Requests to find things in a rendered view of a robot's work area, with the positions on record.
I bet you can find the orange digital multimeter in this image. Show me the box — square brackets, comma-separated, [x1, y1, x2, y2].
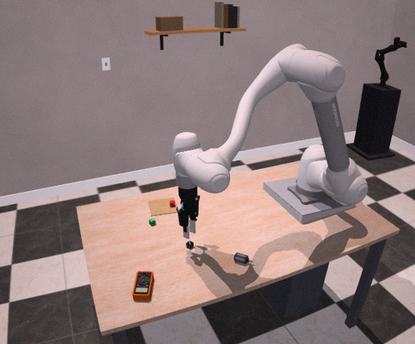
[133, 271, 154, 301]

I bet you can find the tan mat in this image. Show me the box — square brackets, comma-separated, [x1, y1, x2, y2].
[148, 198, 177, 216]

